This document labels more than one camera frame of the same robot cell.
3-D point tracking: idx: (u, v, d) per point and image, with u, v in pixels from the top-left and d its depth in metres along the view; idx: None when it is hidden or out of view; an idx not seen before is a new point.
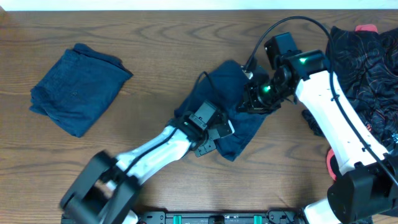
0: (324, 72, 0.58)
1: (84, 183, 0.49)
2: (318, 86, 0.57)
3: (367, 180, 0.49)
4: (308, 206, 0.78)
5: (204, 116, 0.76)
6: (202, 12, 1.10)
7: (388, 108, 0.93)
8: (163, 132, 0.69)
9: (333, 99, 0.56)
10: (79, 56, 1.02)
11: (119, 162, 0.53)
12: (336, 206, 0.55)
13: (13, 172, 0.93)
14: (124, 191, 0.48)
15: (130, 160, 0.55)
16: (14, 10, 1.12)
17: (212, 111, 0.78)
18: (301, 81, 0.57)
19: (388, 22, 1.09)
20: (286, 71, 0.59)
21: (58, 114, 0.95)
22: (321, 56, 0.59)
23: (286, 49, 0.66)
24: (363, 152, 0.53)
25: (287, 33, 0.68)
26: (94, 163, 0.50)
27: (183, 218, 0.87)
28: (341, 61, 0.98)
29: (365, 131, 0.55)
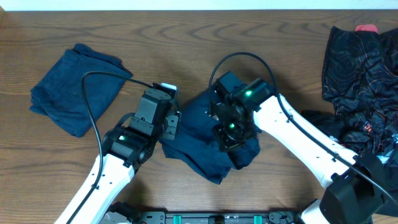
0: (272, 97, 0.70)
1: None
2: (270, 112, 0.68)
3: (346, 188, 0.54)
4: (305, 211, 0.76)
5: (147, 115, 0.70)
6: (202, 12, 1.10)
7: (388, 108, 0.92)
8: (92, 173, 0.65)
9: (288, 121, 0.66)
10: (79, 56, 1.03)
11: None
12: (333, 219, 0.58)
13: (13, 172, 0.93)
14: None
15: None
16: (15, 10, 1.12)
17: (153, 106, 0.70)
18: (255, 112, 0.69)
19: (388, 22, 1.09)
20: (238, 107, 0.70)
21: (58, 114, 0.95)
22: (264, 85, 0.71)
23: (232, 86, 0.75)
24: (334, 162, 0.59)
25: (229, 73, 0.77)
26: None
27: (183, 218, 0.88)
28: (341, 61, 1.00)
29: (329, 141, 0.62)
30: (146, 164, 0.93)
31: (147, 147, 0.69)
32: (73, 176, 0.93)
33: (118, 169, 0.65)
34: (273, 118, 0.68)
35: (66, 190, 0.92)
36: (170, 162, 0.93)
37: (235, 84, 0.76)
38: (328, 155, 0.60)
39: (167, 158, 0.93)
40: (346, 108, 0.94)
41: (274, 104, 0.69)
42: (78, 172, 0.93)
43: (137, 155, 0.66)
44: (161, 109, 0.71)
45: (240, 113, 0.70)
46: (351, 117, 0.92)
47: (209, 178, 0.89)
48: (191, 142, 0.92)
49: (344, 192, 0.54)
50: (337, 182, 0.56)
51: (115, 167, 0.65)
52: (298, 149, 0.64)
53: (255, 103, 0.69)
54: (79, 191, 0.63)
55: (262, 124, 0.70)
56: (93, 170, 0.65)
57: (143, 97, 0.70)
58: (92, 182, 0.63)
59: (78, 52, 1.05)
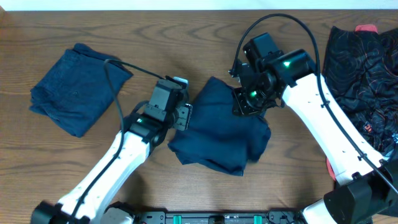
0: (311, 75, 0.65)
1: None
2: (306, 93, 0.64)
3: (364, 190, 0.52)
4: (306, 208, 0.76)
5: (160, 102, 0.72)
6: (202, 12, 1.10)
7: (388, 108, 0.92)
8: (114, 145, 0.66)
9: (323, 106, 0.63)
10: (79, 56, 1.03)
11: (63, 207, 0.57)
12: (335, 211, 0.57)
13: (12, 172, 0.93)
14: None
15: (74, 199, 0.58)
16: (14, 10, 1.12)
17: (166, 94, 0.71)
18: (288, 87, 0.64)
19: (388, 22, 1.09)
20: (270, 76, 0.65)
21: (58, 114, 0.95)
22: (304, 58, 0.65)
23: (267, 51, 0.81)
24: (359, 161, 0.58)
25: (265, 35, 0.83)
26: (37, 214, 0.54)
27: (183, 218, 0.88)
28: (341, 61, 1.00)
29: (360, 138, 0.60)
30: (146, 164, 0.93)
31: (161, 132, 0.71)
32: (73, 176, 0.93)
33: (138, 145, 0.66)
34: (306, 99, 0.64)
35: (66, 190, 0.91)
36: (170, 162, 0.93)
37: (267, 49, 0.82)
38: (355, 152, 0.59)
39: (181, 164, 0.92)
40: (346, 108, 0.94)
41: (312, 85, 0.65)
42: (78, 171, 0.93)
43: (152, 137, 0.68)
44: (173, 98, 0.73)
45: (270, 83, 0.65)
46: (351, 117, 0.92)
47: (231, 173, 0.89)
48: (202, 144, 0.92)
49: (362, 192, 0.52)
50: (357, 180, 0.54)
51: (135, 143, 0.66)
52: (327, 135, 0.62)
53: (290, 76, 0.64)
54: (102, 160, 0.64)
55: (291, 100, 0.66)
56: (115, 144, 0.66)
57: (157, 86, 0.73)
58: (114, 152, 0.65)
59: (78, 52, 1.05)
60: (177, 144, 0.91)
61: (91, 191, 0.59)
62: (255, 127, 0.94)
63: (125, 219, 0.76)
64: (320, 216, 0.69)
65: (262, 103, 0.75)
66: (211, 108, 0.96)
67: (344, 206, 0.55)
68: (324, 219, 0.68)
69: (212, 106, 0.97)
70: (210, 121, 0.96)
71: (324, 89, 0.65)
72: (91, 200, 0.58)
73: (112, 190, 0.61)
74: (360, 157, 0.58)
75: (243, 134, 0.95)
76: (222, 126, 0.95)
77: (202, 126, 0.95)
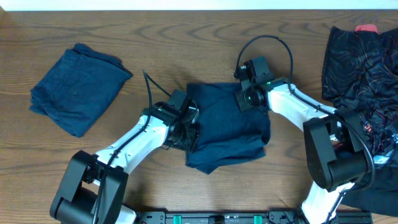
0: (285, 83, 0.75)
1: (68, 185, 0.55)
2: (277, 88, 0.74)
3: (321, 128, 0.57)
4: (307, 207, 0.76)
5: (176, 102, 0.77)
6: (202, 12, 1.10)
7: (388, 108, 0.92)
8: (139, 122, 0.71)
9: (291, 93, 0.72)
10: (79, 56, 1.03)
11: (99, 158, 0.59)
12: (316, 173, 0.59)
13: (13, 172, 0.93)
14: (111, 182, 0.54)
15: (109, 153, 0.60)
16: (15, 11, 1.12)
17: (183, 96, 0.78)
18: (270, 92, 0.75)
19: (388, 22, 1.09)
20: (260, 95, 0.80)
21: (58, 114, 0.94)
22: (284, 82, 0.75)
23: (261, 72, 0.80)
24: (316, 112, 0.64)
25: (263, 57, 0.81)
26: (73, 163, 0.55)
27: (183, 218, 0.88)
28: (341, 62, 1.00)
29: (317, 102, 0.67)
30: (146, 164, 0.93)
31: (177, 123, 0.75)
32: None
33: (160, 123, 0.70)
34: (277, 92, 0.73)
35: None
36: (170, 162, 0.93)
37: (264, 70, 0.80)
38: (312, 108, 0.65)
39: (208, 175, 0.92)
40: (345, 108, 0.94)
41: (282, 86, 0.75)
42: None
43: (171, 127, 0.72)
44: (186, 103, 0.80)
45: (262, 99, 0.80)
46: None
47: (255, 157, 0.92)
48: (216, 145, 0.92)
49: (318, 129, 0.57)
50: (314, 121, 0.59)
51: (159, 124, 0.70)
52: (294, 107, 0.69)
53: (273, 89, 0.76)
54: (129, 132, 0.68)
55: (272, 100, 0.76)
56: (142, 121, 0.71)
57: (175, 90, 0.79)
58: (139, 127, 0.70)
59: (78, 52, 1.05)
60: (193, 159, 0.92)
61: (123, 149, 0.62)
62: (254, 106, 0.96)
63: (130, 213, 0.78)
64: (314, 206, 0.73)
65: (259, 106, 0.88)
66: (208, 112, 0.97)
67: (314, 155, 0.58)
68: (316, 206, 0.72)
69: (208, 110, 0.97)
70: (214, 123, 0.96)
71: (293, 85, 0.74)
72: (122, 156, 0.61)
73: (138, 155, 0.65)
74: (316, 109, 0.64)
75: (247, 119, 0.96)
76: (225, 121, 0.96)
77: (205, 133, 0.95)
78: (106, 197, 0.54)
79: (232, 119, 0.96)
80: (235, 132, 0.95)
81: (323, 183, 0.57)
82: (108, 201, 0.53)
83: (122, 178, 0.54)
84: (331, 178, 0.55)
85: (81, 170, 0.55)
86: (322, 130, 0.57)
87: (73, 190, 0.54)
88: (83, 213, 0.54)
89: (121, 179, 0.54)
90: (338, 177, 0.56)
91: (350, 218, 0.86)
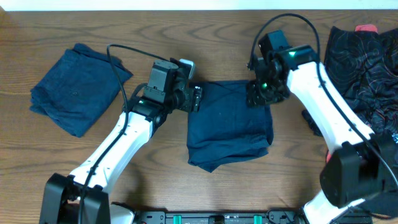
0: (312, 63, 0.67)
1: (48, 209, 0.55)
2: (305, 74, 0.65)
3: (354, 159, 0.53)
4: (306, 205, 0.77)
5: (158, 84, 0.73)
6: (202, 12, 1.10)
7: (388, 108, 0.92)
8: (118, 124, 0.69)
9: (321, 86, 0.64)
10: (79, 57, 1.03)
11: (74, 178, 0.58)
12: (329, 191, 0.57)
13: (13, 172, 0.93)
14: (89, 204, 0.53)
15: (86, 171, 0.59)
16: (15, 11, 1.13)
17: (164, 74, 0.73)
18: (291, 71, 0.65)
19: (388, 22, 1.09)
20: (277, 65, 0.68)
21: (58, 114, 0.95)
22: (309, 50, 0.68)
23: (278, 46, 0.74)
24: (349, 132, 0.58)
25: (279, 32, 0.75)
26: (48, 189, 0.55)
27: (183, 218, 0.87)
28: (341, 61, 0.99)
29: (351, 113, 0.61)
30: (146, 164, 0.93)
31: (161, 113, 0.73)
32: None
33: (140, 121, 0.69)
34: (306, 81, 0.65)
35: None
36: (170, 161, 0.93)
37: (281, 44, 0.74)
38: (346, 124, 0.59)
39: (209, 172, 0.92)
40: None
41: (311, 69, 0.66)
42: None
43: (155, 117, 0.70)
44: (170, 79, 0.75)
45: (277, 70, 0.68)
46: None
47: (258, 155, 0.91)
48: (221, 144, 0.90)
49: (349, 158, 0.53)
50: (347, 148, 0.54)
51: (139, 121, 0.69)
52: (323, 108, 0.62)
53: (294, 62, 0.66)
54: (108, 137, 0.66)
55: (295, 85, 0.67)
56: (119, 122, 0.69)
57: (154, 67, 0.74)
58: (119, 130, 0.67)
59: (78, 52, 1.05)
60: (196, 158, 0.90)
61: (101, 163, 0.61)
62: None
63: (129, 214, 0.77)
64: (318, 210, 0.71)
65: (272, 95, 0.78)
66: (209, 110, 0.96)
67: (334, 180, 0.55)
68: (321, 211, 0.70)
69: (209, 106, 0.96)
70: (215, 120, 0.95)
71: (323, 73, 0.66)
72: (101, 170, 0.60)
73: (120, 162, 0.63)
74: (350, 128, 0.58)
75: (249, 116, 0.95)
76: (227, 118, 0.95)
77: (208, 132, 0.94)
78: (87, 218, 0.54)
79: (234, 116, 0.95)
80: (237, 130, 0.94)
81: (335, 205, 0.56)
82: (90, 223, 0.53)
83: (100, 200, 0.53)
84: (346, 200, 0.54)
85: (58, 194, 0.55)
86: (353, 160, 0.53)
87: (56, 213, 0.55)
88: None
89: (99, 200, 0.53)
90: (354, 198, 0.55)
91: (351, 218, 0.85)
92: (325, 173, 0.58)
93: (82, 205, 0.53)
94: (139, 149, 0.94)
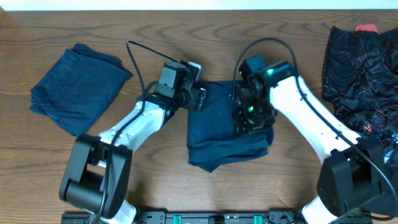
0: (291, 78, 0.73)
1: (74, 167, 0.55)
2: (286, 91, 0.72)
3: (344, 166, 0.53)
4: (305, 206, 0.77)
5: (168, 81, 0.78)
6: (202, 12, 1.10)
7: (388, 108, 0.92)
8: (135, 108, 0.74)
9: (302, 99, 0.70)
10: (79, 56, 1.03)
11: (101, 139, 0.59)
12: (328, 200, 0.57)
13: (12, 172, 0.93)
14: (116, 160, 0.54)
15: (111, 134, 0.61)
16: (15, 10, 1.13)
17: (174, 73, 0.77)
18: (272, 88, 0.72)
19: (388, 22, 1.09)
20: (257, 84, 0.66)
21: (58, 114, 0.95)
22: (286, 66, 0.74)
23: (255, 68, 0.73)
24: (336, 139, 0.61)
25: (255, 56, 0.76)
26: (77, 145, 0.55)
27: (183, 218, 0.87)
28: (341, 61, 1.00)
29: (336, 121, 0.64)
30: (145, 164, 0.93)
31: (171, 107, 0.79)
32: None
33: (155, 107, 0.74)
34: (288, 95, 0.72)
35: None
36: (170, 162, 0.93)
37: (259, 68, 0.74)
38: (331, 132, 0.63)
39: (209, 172, 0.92)
40: (345, 108, 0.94)
41: (291, 84, 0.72)
42: None
43: (166, 111, 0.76)
44: (179, 78, 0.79)
45: (259, 89, 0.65)
46: (351, 117, 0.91)
47: (259, 154, 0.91)
48: (220, 144, 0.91)
49: (341, 167, 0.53)
50: (336, 156, 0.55)
51: (154, 108, 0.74)
52: (305, 121, 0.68)
53: (274, 79, 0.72)
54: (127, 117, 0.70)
55: (278, 102, 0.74)
56: (137, 106, 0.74)
57: (165, 66, 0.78)
58: (137, 112, 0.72)
59: (78, 52, 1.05)
60: (195, 157, 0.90)
61: (125, 130, 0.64)
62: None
63: (132, 208, 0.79)
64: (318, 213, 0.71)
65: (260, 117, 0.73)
66: (209, 109, 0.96)
67: (331, 189, 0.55)
68: (322, 214, 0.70)
69: (208, 106, 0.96)
70: (214, 120, 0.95)
71: (303, 88, 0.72)
72: (124, 135, 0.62)
73: (140, 137, 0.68)
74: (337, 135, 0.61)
75: None
76: (227, 118, 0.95)
77: (207, 132, 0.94)
78: (114, 175, 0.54)
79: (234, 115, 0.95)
80: None
81: (336, 213, 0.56)
82: (115, 179, 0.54)
83: (127, 155, 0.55)
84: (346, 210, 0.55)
85: (86, 150, 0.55)
86: (344, 167, 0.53)
87: (81, 171, 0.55)
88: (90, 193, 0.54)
89: (126, 157, 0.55)
90: (353, 206, 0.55)
91: (352, 218, 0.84)
92: (321, 183, 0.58)
93: (110, 159, 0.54)
94: (139, 150, 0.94)
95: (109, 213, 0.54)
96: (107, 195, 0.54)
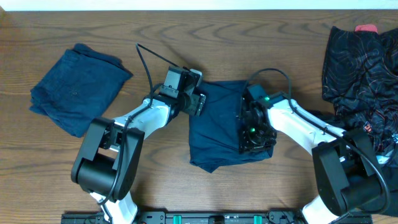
0: (285, 100, 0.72)
1: (87, 147, 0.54)
2: (277, 107, 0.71)
3: (334, 154, 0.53)
4: (306, 206, 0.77)
5: (173, 83, 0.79)
6: (202, 12, 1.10)
7: (388, 108, 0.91)
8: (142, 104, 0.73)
9: (293, 112, 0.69)
10: (79, 56, 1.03)
11: (115, 121, 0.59)
12: (329, 198, 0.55)
13: (13, 172, 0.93)
14: (130, 140, 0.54)
15: (124, 119, 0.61)
16: (15, 10, 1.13)
17: (178, 75, 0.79)
18: (268, 109, 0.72)
19: (388, 22, 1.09)
20: (259, 111, 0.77)
21: (58, 114, 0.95)
22: (283, 97, 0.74)
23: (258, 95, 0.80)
24: (323, 134, 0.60)
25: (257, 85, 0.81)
26: (92, 126, 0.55)
27: (183, 218, 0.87)
28: (341, 62, 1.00)
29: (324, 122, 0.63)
30: (145, 164, 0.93)
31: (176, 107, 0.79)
32: None
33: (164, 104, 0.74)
34: (278, 110, 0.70)
35: (66, 190, 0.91)
36: (170, 162, 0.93)
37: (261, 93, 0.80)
38: (319, 130, 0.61)
39: (209, 173, 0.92)
40: (345, 108, 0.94)
41: (284, 102, 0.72)
42: None
43: (170, 109, 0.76)
44: (183, 79, 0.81)
45: (259, 116, 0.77)
46: (351, 117, 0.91)
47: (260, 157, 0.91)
48: (222, 149, 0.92)
49: (330, 155, 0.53)
50: (323, 145, 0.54)
51: (161, 104, 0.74)
52: (297, 127, 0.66)
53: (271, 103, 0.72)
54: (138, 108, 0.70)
55: (272, 119, 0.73)
56: (146, 100, 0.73)
57: (170, 69, 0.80)
58: (145, 106, 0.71)
59: (78, 52, 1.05)
60: (197, 158, 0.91)
61: (137, 118, 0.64)
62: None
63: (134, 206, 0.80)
64: (318, 213, 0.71)
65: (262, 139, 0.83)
66: (211, 111, 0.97)
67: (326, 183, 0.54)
68: (322, 214, 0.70)
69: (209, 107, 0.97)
70: (216, 121, 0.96)
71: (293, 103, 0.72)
72: (136, 123, 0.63)
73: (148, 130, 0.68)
74: (323, 131, 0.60)
75: None
76: (229, 119, 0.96)
77: (208, 134, 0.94)
78: (127, 155, 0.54)
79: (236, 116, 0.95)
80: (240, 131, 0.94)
81: (339, 212, 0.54)
82: (128, 160, 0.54)
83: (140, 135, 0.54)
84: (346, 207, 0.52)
85: (101, 130, 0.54)
86: (334, 156, 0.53)
87: (94, 151, 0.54)
88: (103, 173, 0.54)
89: (138, 137, 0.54)
90: (353, 204, 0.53)
91: (352, 218, 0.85)
92: (319, 180, 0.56)
93: (124, 139, 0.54)
94: None
95: (120, 195, 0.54)
96: (119, 176, 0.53)
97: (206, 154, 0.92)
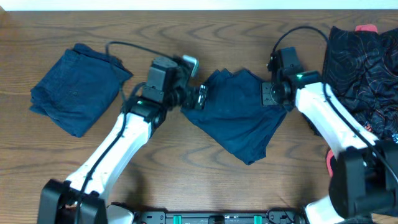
0: (317, 83, 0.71)
1: (45, 215, 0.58)
2: (309, 94, 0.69)
3: (359, 162, 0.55)
4: (309, 204, 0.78)
5: (156, 83, 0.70)
6: (202, 12, 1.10)
7: (388, 108, 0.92)
8: (117, 125, 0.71)
9: (326, 100, 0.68)
10: (79, 56, 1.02)
11: (71, 185, 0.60)
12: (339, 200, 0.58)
13: (13, 172, 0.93)
14: (86, 211, 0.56)
15: (83, 175, 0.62)
16: (15, 10, 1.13)
17: (162, 74, 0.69)
18: (298, 89, 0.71)
19: (388, 22, 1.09)
20: (286, 87, 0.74)
21: (59, 114, 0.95)
22: (317, 75, 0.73)
23: (288, 63, 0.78)
24: (354, 137, 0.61)
25: (292, 48, 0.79)
26: (45, 195, 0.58)
27: (183, 218, 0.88)
28: (341, 62, 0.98)
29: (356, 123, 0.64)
30: (146, 164, 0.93)
31: (161, 112, 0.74)
32: None
33: (139, 126, 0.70)
34: (311, 96, 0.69)
35: None
36: (170, 162, 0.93)
37: (292, 61, 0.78)
38: (350, 130, 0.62)
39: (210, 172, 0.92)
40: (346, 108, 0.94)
41: (318, 87, 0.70)
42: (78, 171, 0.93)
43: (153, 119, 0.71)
44: (168, 78, 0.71)
45: (286, 91, 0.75)
46: None
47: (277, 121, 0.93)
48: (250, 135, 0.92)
49: (354, 162, 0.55)
50: (352, 152, 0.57)
51: (137, 123, 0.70)
52: (326, 118, 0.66)
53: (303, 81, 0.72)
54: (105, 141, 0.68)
55: (301, 102, 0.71)
56: (117, 124, 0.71)
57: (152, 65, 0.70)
58: (117, 132, 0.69)
59: (78, 51, 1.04)
60: (247, 157, 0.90)
61: (101, 164, 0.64)
62: (251, 89, 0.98)
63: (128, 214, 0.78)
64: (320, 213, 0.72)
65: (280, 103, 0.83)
66: (217, 110, 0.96)
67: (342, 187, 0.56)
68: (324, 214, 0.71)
69: (214, 109, 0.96)
70: (226, 116, 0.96)
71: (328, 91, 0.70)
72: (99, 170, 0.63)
73: (120, 162, 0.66)
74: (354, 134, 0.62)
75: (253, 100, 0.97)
76: (236, 109, 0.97)
77: (231, 129, 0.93)
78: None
79: (241, 103, 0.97)
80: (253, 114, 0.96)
81: (346, 216, 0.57)
82: None
83: (96, 207, 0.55)
84: (356, 212, 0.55)
85: (53, 201, 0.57)
86: (357, 163, 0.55)
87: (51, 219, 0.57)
88: None
89: (94, 209, 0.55)
90: (362, 210, 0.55)
91: None
92: (334, 182, 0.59)
93: (79, 211, 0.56)
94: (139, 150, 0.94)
95: None
96: None
97: (236, 149, 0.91)
